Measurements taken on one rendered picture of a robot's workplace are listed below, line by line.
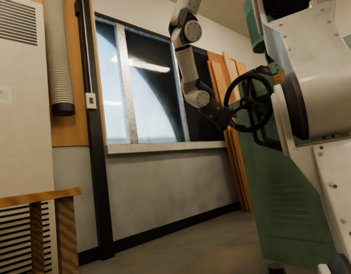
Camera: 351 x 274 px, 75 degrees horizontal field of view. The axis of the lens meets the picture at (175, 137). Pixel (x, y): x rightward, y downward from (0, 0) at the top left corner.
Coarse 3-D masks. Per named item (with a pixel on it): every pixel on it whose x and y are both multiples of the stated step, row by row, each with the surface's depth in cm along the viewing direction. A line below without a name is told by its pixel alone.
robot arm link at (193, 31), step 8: (184, 0) 86; (192, 0) 86; (200, 0) 89; (176, 8) 87; (184, 8) 85; (192, 8) 87; (176, 16) 87; (184, 16) 84; (192, 16) 86; (176, 24) 92; (184, 24) 85; (192, 24) 86; (184, 32) 85; (192, 32) 86; (200, 32) 88; (192, 40) 87
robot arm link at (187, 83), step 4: (188, 76) 94; (192, 76) 94; (196, 76) 95; (184, 80) 96; (188, 80) 95; (192, 80) 94; (184, 84) 99; (188, 84) 100; (192, 84) 102; (184, 88) 101; (188, 88) 102; (192, 88) 102; (196, 88) 103; (184, 92) 102; (184, 96) 103
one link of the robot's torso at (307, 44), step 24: (264, 24) 57; (288, 24) 54; (312, 24) 51; (288, 48) 50; (312, 48) 48; (336, 48) 45; (288, 72) 54; (312, 72) 43; (336, 72) 41; (288, 96) 44; (312, 96) 41; (336, 96) 40; (312, 120) 42; (336, 120) 41
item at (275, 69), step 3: (273, 63) 132; (276, 63) 133; (267, 66) 134; (270, 66) 133; (273, 66) 131; (276, 66) 132; (279, 66) 135; (270, 69) 133; (273, 69) 132; (276, 69) 131; (279, 69) 134; (282, 69) 136; (273, 72) 132; (276, 72) 131; (279, 72) 133; (273, 75) 133
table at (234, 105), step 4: (276, 84) 118; (280, 84) 117; (256, 92) 117; (260, 92) 115; (264, 92) 113; (256, 96) 117; (260, 96) 115; (264, 96) 116; (260, 100) 122; (264, 100) 123; (232, 104) 141; (236, 104) 138; (232, 116) 151; (236, 116) 153
